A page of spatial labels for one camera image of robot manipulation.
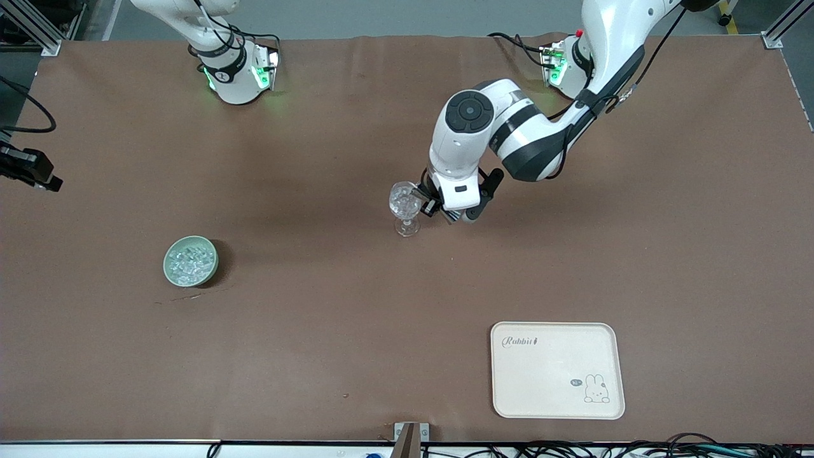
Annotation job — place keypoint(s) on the clear crystal wine glass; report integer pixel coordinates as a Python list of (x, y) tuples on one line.
[(404, 207)]

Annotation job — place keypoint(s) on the white table edge rail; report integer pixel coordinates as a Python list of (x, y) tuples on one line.
[(95, 450)]

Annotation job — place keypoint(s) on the pale green ceramic bowl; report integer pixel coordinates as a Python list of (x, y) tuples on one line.
[(172, 272)]

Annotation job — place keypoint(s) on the clear ice cube pile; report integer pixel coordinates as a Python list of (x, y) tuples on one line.
[(191, 264)]

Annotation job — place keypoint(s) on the brown camera mount pole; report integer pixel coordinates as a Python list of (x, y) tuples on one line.
[(407, 445)]

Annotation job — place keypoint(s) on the aluminium frame post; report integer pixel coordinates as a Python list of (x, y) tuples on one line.
[(772, 41), (35, 28)]

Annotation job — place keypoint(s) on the grey metal mount bracket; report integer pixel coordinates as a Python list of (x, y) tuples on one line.
[(425, 432)]

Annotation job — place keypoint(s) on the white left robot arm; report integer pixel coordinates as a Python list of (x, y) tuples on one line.
[(458, 146)]

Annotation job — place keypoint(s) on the brown table cover sheet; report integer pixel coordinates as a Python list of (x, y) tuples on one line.
[(318, 350)]

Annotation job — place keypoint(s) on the cream rabbit print tray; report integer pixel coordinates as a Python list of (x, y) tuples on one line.
[(547, 375)]

